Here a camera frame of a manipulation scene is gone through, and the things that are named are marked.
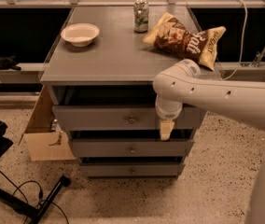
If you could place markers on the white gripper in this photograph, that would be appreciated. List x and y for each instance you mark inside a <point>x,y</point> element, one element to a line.
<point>168,113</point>

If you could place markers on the grey top drawer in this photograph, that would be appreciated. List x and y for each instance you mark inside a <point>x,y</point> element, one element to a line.
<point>106,118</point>

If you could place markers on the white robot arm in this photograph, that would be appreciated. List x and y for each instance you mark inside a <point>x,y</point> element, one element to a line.
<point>243,101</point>

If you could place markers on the grey bottom drawer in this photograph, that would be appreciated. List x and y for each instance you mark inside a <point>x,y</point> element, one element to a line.
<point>132,170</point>

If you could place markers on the grey drawer cabinet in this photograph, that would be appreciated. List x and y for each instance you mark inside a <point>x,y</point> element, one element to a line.
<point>115,70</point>

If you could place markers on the brown yellow chip bag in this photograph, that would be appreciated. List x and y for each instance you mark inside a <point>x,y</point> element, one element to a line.
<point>171,36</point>

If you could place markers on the green soda can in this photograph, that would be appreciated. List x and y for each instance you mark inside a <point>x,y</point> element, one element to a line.
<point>140,10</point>

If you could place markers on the brown cardboard box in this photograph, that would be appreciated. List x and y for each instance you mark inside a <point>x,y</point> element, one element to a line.
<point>45,139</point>

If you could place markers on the white paper bowl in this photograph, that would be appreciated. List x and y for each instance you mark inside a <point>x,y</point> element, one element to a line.
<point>80,35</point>

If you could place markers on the black stand base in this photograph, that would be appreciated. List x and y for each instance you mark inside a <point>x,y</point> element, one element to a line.
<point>23,207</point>

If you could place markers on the metal railing frame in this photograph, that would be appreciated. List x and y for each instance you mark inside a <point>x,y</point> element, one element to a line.
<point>30,31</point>

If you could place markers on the black cloth on rail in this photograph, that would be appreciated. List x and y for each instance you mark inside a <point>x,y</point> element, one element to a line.
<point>8,62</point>

